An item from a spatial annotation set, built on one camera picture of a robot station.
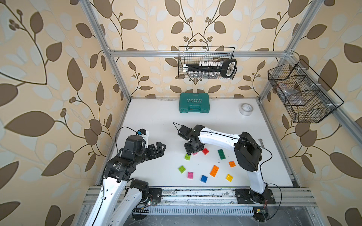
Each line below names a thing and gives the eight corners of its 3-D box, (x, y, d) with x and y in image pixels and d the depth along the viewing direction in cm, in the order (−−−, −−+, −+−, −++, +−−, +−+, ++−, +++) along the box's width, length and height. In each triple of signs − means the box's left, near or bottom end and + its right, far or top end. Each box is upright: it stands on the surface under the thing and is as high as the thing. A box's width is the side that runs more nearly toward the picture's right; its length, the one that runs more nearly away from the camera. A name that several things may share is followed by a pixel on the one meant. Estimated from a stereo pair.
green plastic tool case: (179, 113, 112) (178, 109, 109) (179, 96, 125) (179, 92, 121) (209, 113, 112) (210, 109, 109) (207, 96, 125) (208, 92, 121)
